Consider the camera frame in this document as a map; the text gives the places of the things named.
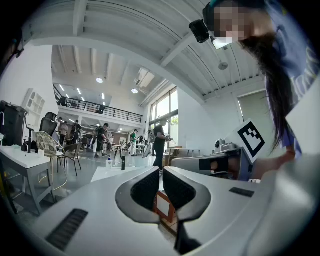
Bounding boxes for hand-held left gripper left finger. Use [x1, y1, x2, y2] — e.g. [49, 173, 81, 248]
[27, 166, 180, 256]

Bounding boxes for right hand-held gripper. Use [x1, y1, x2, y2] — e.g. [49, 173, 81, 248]
[171, 118, 266, 181]

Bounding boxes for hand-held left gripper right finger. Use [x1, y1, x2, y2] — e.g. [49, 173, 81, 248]
[162, 166, 273, 256]

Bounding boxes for wooden cabinet door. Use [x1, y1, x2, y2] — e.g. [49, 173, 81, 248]
[153, 189, 176, 224]

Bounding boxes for person's right forearm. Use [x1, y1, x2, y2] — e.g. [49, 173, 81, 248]
[252, 148, 297, 180]

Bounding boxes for grey stand white sink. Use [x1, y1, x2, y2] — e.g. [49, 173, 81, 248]
[0, 144, 60, 217]

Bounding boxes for light wooden workbench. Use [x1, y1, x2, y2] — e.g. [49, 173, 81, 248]
[166, 147, 201, 163]

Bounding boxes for grey round disc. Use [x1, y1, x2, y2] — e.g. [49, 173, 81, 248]
[142, 143, 153, 160]

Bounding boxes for tall glass window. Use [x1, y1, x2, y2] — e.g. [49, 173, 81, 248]
[149, 87, 179, 151]

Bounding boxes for dark wicker chair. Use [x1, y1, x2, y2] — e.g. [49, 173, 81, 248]
[56, 142, 83, 177]

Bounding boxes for white round table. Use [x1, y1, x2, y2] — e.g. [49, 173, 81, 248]
[111, 143, 126, 161]

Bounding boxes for window with grey blind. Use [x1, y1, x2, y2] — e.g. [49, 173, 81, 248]
[236, 90, 275, 136]

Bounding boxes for black mezzanine railing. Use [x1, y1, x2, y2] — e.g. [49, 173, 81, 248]
[53, 84, 144, 124]

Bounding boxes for ceiling air conditioner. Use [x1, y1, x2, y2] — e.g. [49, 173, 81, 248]
[134, 67, 156, 88]

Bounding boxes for black office chair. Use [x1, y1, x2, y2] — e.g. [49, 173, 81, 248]
[39, 111, 59, 138]

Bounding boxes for black cabinet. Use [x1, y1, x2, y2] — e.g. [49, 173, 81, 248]
[0, 100, 29, 147]

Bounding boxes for white arched shelf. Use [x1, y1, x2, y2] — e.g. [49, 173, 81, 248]
[21, 88, 46, 127]

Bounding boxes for person's head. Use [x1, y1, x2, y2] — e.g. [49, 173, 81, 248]
[202, 0, 276, 42]

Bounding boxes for person's purple shirt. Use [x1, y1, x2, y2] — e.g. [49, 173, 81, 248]
[262, 0, 319, 161]

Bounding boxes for grey gripper-mounted camera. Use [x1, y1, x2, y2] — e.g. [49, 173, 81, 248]
[214, 138, 235, 153]

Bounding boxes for gold wire chair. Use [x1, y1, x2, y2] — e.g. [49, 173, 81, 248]
[35, 131, 68, 192]

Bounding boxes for black head-worn camera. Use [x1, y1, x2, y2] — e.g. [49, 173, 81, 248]
[189, 19, 211, 44]

